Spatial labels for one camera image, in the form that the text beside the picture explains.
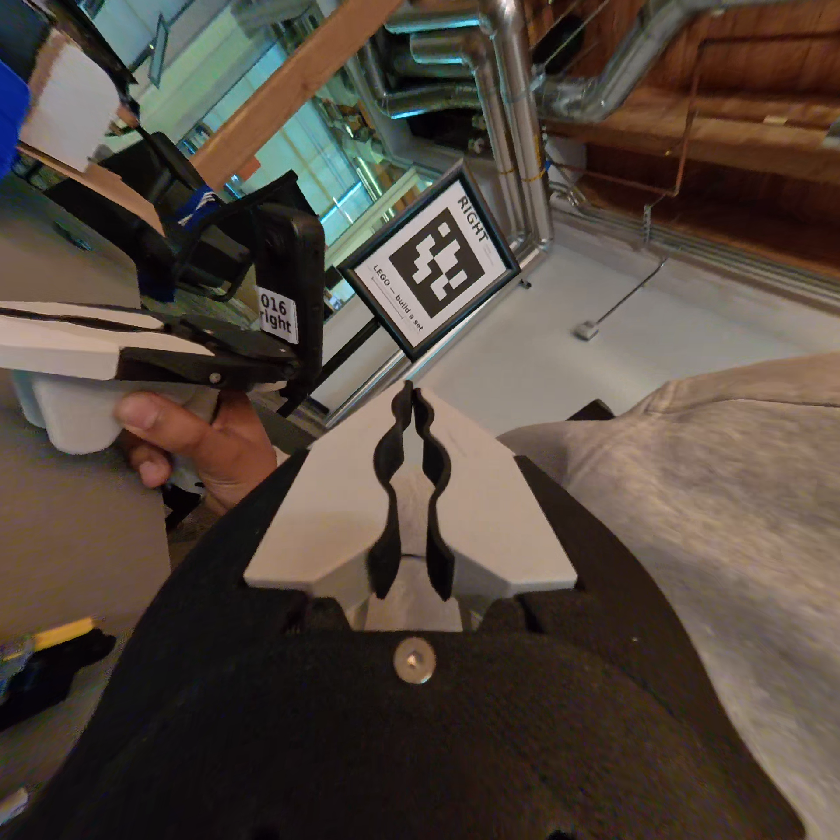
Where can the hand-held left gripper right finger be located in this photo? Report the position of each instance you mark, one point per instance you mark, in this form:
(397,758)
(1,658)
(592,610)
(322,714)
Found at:
(505,525)

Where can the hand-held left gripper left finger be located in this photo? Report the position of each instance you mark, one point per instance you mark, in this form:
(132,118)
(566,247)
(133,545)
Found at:
(308,525)

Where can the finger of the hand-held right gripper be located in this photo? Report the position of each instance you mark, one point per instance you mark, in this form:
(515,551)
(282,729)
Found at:
(59,348)
(79,312)

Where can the person's right forearm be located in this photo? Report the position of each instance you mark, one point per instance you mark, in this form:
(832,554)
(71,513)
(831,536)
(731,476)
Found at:
(722,525)

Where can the black lego beam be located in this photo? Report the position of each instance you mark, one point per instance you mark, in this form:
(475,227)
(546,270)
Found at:
(59,663)

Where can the person's right hand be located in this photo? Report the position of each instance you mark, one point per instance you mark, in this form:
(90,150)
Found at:
(229,453)

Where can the black chair with striped jacket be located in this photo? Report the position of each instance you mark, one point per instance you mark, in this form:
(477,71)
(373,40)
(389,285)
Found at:
(177,170)

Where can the framed marker sign on stand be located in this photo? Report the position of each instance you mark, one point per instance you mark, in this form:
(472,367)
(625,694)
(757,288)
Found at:
(433,262)

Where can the slanted wooden beam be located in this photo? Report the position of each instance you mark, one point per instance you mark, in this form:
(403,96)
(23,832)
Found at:
(289,92)

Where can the brown cardboard box flap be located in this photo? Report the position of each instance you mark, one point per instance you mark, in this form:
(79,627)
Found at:
(65,98)

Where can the silver metal pipes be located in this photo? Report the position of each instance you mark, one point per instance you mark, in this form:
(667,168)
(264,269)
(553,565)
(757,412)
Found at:
(518,98)

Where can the silver ventilation duct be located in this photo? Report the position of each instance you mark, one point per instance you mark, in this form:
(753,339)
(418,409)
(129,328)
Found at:
(623,79)

